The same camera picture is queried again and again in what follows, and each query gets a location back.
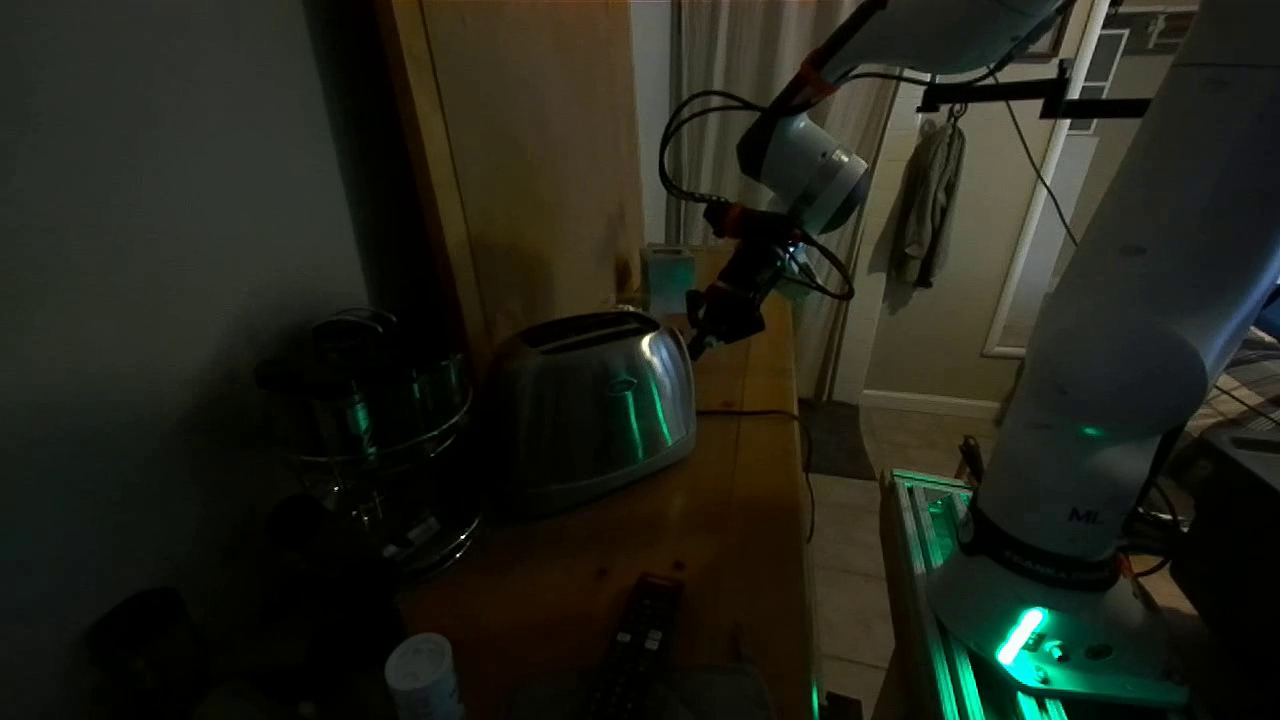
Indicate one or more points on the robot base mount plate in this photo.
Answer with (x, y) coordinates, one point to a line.
(1058, 642)

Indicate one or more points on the white cylindrical bottle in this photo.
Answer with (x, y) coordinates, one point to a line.
(422, 678)

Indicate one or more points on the black remote control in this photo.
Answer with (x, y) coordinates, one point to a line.
(636, 648)

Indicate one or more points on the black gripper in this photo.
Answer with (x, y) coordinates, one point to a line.
(734, 300)

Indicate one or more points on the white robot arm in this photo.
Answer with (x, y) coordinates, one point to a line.
(1149, 307)

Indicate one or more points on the hanging grey cloth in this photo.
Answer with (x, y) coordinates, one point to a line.
(920, 208)

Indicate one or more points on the small teal box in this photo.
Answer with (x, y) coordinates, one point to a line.
(668, 277)

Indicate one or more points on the wooden cabinet panel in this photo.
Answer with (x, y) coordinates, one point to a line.
(522, 135)

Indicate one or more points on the silver two-slot toaster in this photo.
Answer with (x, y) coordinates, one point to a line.
(587, 405)

